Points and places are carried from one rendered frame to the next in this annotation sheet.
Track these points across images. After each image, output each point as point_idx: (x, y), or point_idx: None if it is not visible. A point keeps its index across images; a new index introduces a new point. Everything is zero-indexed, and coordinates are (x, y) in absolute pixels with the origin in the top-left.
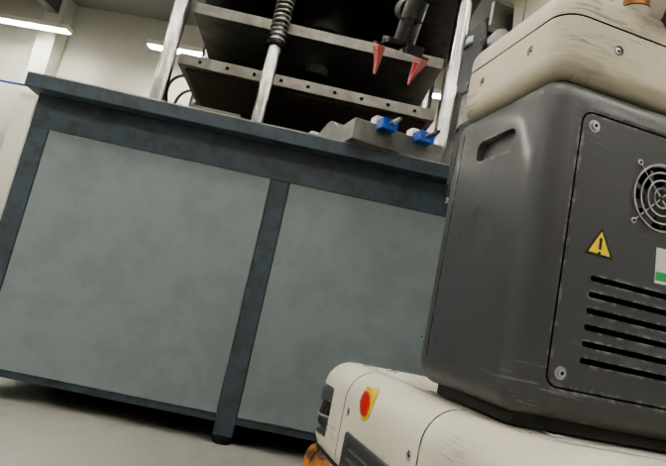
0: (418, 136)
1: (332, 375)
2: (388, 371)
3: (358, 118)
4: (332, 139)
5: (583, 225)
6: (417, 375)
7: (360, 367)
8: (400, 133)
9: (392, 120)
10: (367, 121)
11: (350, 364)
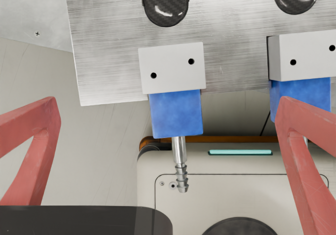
0: (273, 116)
1: (137, 172)
2: (169, 188)
3: (88, 105)
4: (59, 49)
5: None
6: (196, 173)
7: (148, 192)
8: (227, 92)
9: (173, 159)
10: (116, 102)
11: (146, 178)
